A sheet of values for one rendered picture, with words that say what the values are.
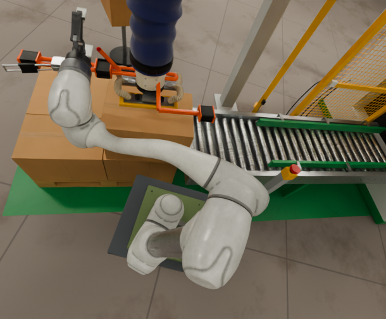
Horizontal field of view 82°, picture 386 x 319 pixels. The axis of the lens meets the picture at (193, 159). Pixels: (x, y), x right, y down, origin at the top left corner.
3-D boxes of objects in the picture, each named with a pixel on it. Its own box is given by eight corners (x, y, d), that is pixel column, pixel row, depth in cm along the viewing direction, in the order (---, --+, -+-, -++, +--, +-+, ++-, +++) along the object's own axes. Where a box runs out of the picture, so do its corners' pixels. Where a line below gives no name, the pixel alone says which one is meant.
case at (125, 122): (182, 125, 201) (192, 93, 167) (183, 164, 182) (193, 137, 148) (113, 118, 189) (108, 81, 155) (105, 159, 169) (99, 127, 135)
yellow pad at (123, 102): (176, 99, 139) (178, 93, 135) (177, 111, 134) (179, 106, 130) (120, 93, 131) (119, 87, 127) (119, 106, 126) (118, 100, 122)
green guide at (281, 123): (375, 126, 263) (382, 121, 256) (379, 133, 258) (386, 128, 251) (254, 117, 225) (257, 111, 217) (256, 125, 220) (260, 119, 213)
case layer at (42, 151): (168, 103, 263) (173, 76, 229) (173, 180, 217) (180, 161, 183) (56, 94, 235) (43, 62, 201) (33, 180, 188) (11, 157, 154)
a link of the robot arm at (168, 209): (184, 209, 130) (193, 197, 112) (169, 238, 121) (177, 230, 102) (159, 196, 131) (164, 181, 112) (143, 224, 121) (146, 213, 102)
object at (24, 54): (43, 59, 118) (40, 51, 113) (40, 69, 114) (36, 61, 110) (25, 57, 116) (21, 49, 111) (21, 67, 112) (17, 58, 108)
